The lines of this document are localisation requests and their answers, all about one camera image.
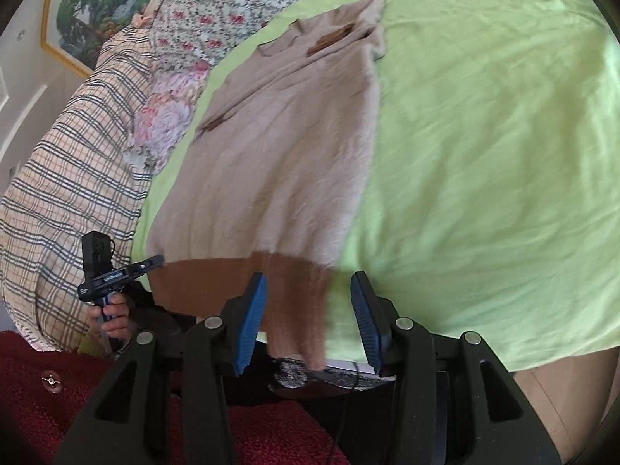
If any large flower print pillow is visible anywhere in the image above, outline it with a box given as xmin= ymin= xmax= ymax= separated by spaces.
xmin=122 ymin=57 xmax=215 ymax=174

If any beige sweater with brown hem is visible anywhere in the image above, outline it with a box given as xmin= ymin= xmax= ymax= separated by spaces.
xmin=144 ymin=0 xmax=389 ymax=372

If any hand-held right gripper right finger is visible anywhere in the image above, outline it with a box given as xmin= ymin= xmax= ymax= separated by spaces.
xmin=350 ymin=271 xmax=565 ymax=465

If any black cable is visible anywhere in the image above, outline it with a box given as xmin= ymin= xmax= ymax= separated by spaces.
xmin=325 ymin=360 xmax=363 ymax=465

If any plaid blanket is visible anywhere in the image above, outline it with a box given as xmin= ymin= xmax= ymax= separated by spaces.
xmin=0 ymin=23 xmax=157 ymax=353

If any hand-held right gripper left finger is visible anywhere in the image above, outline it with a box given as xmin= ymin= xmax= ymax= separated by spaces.
xmin=53 ymin=272 xmax=269 ymax=465

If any framed landscape painting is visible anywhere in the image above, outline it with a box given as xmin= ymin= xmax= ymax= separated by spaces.
xmin=41 ymin=0 xmax=181 ymax=79

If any small rose print quilt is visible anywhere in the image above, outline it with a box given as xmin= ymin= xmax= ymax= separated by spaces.
xmin=143 ymin=0 xmax=375 ymax=74

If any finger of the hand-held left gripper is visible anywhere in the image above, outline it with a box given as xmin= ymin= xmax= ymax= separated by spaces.
xmin=128 ymin=254 xmax=166 ymax=278

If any light green bed sheet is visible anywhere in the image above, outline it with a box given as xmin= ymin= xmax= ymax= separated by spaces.
xmin=130 ymin=0 xmax=620 ymax=372

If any red knit garment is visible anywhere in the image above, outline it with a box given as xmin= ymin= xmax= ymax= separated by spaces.
xmin=0 ymin=329 xmax=350 ymax=465

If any person's left hand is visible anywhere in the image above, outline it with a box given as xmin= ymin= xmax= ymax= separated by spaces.
xmin=86 ymin=296 xmax=134 ymax=346

